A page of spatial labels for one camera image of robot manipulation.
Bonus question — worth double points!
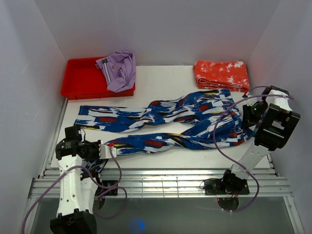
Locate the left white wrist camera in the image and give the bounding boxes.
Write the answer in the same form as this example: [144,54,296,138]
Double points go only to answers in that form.
[98,141,117,159]

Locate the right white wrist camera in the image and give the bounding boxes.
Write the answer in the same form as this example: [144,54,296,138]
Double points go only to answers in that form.
[242,93,258,107]

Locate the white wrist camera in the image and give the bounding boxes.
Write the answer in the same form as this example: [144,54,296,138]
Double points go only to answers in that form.
[242,93,258,107]
[98,141,117,159]

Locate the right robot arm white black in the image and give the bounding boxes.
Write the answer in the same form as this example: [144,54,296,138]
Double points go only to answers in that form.
[220,85,301,194]

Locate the red plastic tray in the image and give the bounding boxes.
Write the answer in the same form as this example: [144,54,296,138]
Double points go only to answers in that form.
[60,57,136,100]

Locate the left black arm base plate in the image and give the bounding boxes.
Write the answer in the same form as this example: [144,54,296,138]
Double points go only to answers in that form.
[95,179,119,196]

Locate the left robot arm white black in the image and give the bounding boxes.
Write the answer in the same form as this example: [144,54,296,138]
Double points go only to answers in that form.
[50,126,103,234]

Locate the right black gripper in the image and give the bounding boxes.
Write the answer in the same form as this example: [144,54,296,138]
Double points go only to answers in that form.
[241,100,269,129]

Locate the blue white red patterned trousers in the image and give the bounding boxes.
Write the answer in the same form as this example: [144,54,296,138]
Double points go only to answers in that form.
[74,89,252,156]

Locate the aluminium rail frame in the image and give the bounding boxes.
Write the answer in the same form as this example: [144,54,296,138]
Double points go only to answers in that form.
[19,97,305,234]

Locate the purple trousers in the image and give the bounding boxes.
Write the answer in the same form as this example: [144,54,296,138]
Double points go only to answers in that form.
[96,50,136,93]

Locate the folded orange white trousers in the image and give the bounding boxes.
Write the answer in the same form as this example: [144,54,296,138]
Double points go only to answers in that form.
[193,60,250,92]

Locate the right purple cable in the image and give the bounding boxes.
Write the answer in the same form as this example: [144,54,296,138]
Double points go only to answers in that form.
[195,85,295,213]

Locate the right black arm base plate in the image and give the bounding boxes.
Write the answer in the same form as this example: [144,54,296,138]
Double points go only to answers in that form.
[199,178,250,195]

